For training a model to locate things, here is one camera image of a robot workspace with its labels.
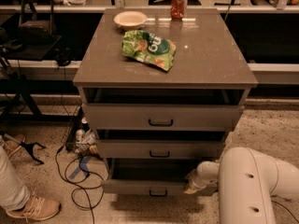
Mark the black bag with handle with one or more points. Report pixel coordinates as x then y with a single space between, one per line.
35 31

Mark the light trouser leg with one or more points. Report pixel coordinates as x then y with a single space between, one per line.
14 195

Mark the grey middle drawer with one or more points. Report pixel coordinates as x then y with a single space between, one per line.
160 150

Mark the grey drawer cabinet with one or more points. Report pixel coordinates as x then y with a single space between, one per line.
209 69

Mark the grey bottom drawer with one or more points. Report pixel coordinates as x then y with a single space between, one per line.
150 177

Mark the tan sneaker front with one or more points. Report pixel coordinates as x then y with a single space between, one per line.
37 208

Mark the green chip bag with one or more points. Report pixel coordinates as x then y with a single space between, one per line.
148 48

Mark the white bowl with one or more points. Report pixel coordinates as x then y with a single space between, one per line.
130 20

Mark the black clamp tool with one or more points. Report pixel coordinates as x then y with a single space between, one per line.
30 150

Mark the tan sneaker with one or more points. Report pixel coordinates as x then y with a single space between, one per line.
37 208
11 147

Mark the red soda can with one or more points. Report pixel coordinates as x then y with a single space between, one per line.
177 9

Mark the grey drawer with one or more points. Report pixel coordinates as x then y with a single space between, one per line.
150 177
212 118
160 150

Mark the pile of bottles trash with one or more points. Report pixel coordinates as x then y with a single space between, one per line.
85 141

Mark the black headphones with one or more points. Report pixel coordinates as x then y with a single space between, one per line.
62 56

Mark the grey top drawer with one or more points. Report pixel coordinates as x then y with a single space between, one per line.
212 118

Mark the tan sneaker rear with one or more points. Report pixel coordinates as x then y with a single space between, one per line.
11 147

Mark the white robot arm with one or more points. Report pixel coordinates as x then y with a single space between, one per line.
247 180

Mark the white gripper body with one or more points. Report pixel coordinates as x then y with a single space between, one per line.
198 179

